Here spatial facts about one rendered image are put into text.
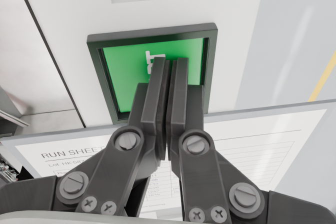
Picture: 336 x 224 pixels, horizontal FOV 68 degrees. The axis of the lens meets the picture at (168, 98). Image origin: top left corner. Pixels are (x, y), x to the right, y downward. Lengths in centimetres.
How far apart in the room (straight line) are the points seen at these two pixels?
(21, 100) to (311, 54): 155
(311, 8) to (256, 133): 130
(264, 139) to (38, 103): 21
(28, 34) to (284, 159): 23
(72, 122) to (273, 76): 148
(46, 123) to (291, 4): 126
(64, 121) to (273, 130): 19
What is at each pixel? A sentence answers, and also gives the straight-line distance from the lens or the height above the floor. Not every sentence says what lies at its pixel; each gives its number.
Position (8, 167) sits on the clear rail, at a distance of 34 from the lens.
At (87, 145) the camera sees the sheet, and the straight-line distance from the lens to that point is 17.
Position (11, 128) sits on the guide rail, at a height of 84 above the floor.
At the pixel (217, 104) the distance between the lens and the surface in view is 15.
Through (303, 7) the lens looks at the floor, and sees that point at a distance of 143.
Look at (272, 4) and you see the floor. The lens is 134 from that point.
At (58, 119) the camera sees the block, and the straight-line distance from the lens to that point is 27.
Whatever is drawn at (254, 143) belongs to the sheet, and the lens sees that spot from 19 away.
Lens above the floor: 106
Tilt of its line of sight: 43 degrees down
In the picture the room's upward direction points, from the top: 171 degrees clockwise
